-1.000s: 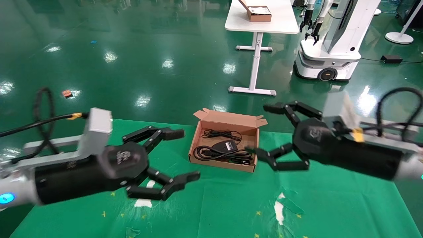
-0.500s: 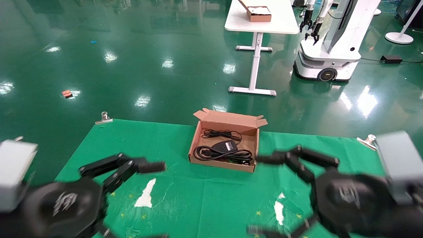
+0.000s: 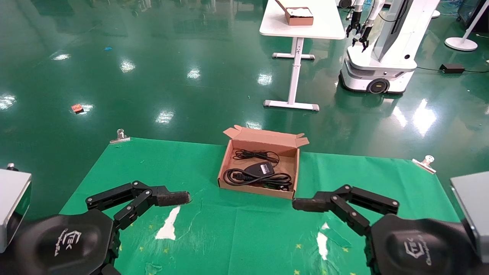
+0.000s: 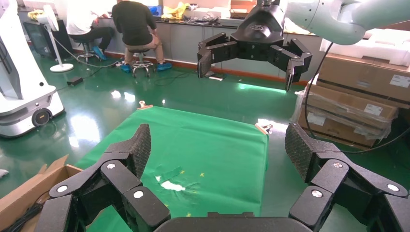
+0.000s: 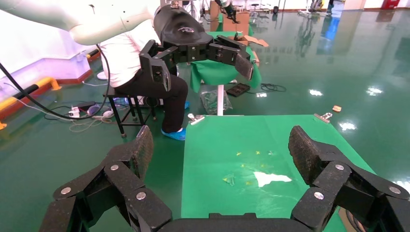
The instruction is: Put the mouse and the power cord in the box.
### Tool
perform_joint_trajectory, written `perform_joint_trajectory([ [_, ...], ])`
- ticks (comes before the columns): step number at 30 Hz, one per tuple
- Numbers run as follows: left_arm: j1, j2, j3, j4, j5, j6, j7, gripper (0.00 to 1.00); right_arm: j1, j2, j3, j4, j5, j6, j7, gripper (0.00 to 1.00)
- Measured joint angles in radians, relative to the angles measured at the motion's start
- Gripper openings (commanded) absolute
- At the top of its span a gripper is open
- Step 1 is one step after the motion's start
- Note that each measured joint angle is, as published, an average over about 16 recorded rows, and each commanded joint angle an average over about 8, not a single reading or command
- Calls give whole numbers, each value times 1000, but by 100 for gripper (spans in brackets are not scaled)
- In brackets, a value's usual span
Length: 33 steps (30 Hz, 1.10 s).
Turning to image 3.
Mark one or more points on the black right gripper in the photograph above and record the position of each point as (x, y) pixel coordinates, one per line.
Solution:
(420, 248)

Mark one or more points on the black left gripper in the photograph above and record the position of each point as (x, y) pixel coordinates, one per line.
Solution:
(57, 244)

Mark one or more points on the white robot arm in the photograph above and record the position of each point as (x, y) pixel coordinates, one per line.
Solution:
(376, 9)
(359, 5)

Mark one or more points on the open brown cardboard box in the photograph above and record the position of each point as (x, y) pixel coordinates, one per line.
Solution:
(263, 138)

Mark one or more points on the small brown cardboard box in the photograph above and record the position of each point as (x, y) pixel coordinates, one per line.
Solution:
(300, 21)

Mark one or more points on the white box contents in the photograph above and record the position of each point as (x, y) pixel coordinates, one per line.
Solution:
(300, 12)

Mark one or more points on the metal binder clip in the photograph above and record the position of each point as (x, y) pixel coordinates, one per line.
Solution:
(120, 136)
(426, 163)

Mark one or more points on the green table cloth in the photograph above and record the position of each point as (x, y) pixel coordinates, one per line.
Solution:
(191, 168)

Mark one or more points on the small red floor object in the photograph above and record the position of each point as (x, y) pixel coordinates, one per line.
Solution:
(77, 108)

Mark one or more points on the white wheeled robot body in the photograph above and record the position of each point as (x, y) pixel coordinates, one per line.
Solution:
(386, 68)

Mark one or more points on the black floor power brick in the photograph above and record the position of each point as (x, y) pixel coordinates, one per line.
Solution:
(452, 68)

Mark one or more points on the small black robot gripper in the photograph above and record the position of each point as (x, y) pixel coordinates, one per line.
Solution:
(363, 34)
(354, 25)

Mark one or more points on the white table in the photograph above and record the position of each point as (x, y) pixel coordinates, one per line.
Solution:
(324, 23)

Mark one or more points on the black robot wheel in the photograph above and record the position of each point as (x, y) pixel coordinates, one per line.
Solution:
(345, 3)

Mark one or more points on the white round stand base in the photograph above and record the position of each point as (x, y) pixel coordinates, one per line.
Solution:
(436, 13)

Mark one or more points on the dark equipment cabinet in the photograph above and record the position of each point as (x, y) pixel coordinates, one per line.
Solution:
(470, 13)

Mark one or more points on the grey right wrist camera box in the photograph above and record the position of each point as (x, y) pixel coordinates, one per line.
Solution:
(473, 210)

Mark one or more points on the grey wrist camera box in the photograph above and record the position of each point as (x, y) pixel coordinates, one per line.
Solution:
(473, 210)
(11, 206)

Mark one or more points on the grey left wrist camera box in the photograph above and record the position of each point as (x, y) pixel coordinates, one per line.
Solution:
(11, 206)

